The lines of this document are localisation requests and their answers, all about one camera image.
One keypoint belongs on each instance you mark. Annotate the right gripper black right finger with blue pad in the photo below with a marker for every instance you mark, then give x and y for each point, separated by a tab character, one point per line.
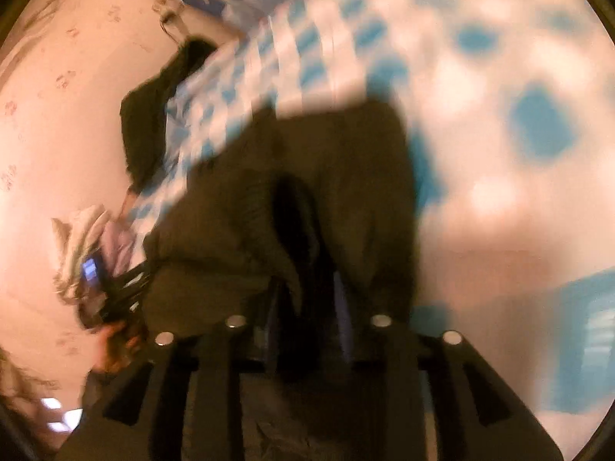
412	395

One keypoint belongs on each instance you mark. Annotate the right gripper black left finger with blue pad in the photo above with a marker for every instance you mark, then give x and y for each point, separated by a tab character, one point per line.
179	400

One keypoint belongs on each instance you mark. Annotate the dark olive puffer jacket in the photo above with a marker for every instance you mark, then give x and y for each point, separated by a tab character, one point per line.
317	210

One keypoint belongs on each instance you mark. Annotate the pink folded clothes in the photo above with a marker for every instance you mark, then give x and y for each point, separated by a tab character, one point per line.
116	243

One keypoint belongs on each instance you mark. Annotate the person's left hand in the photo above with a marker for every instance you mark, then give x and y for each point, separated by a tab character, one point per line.
116	345

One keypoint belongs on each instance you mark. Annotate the white folded puffer garment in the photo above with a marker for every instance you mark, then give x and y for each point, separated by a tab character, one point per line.
72	242

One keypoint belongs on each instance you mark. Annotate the dark garment at bed head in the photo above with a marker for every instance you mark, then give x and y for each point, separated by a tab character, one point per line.
143	112

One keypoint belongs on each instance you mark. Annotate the blue white checkered bed cover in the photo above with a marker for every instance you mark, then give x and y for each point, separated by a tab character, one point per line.
509	107

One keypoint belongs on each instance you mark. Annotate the white wall power socket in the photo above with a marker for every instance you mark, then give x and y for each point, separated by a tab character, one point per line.
167	9

